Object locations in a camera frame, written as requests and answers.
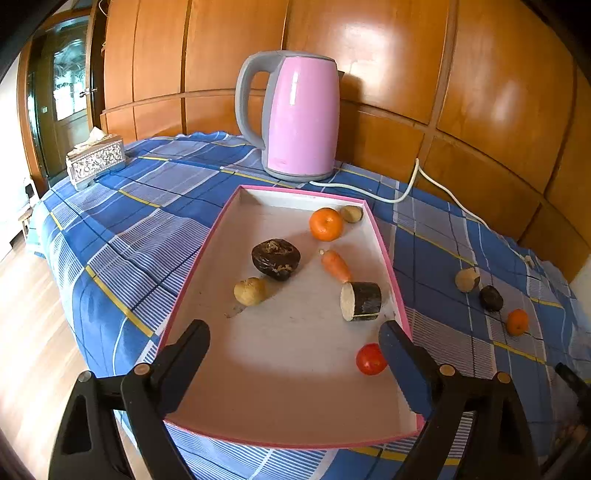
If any pink shallow tray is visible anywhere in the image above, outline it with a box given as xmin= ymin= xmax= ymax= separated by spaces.
xmin=162 ymin=185 xmax=421 ymax=449

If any orange tangerine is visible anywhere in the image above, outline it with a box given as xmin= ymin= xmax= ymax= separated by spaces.
xmin=505 ymin=309 xmax=529 ymax=337
xmin=308 ymin=208 xmax=344 ymax=242

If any orange carrot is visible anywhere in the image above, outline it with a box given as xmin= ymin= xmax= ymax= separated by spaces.
xmin=320 ymin=250 xmax=352 ymax=283

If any orange tangerine on cloth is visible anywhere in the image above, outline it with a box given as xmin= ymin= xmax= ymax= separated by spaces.
xmin=505 ymin=309 xmax=529 ymax=337

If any brown kiwi potato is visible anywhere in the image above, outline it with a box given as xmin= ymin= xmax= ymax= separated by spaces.
xmin=233 ymin=277 xmax=267 ymax=307

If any cut white vegetable piece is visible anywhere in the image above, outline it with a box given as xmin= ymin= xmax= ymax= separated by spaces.
xmin=455 ymin=267 xmax=481 ymax=294

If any cut dark-skinned vegetable piece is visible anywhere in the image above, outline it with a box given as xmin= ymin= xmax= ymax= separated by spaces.
xmin=339 ymin=282 xmax=382 ymax=322

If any red tomato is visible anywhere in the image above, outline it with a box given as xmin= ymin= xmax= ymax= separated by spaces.
xmin=356 ymin=343 xmax=388 ymax=376

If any dark round fruit on cloth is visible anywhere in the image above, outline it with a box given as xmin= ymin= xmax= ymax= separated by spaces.
xmin=478 ymin=285 xmax=504 ymax=313

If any dark brown lumpy fruit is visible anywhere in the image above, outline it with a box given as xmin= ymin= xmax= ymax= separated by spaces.
xmin=252 ymin=238 xmax=301 ymax=281

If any blue plaid tablecloth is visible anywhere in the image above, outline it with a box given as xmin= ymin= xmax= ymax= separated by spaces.
xmin=34 ymin=132 xmax=590 ymax=479

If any white power cable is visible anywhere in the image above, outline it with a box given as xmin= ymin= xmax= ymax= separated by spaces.
xmin=307 ymin=157 xmax=537 ymax=269

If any wooden door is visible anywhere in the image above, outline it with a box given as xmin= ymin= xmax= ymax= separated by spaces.
xmin=17 ymin=1 xmax=96 ymax=192

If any pink electric kettle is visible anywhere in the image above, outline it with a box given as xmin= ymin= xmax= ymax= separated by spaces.
xmin=235 ymin=50 xmax=342 ymax=183

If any patterned tissue box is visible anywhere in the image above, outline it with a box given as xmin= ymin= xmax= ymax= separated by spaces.
xmin=66 ymin=127 xmax=127 ymax=191

